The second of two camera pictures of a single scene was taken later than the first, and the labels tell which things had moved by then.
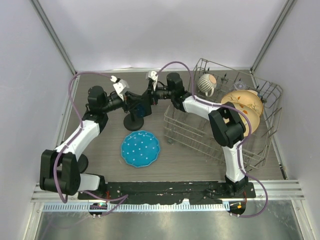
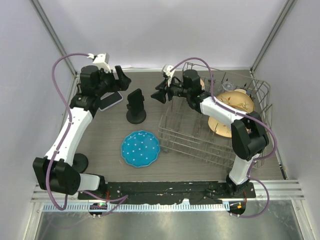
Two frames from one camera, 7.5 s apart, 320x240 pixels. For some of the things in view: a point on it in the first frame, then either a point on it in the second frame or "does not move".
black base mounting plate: x=166 y=192 does not move
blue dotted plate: x=140 y=148 does not move
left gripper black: x=130 y=100 -> x=122 y=84
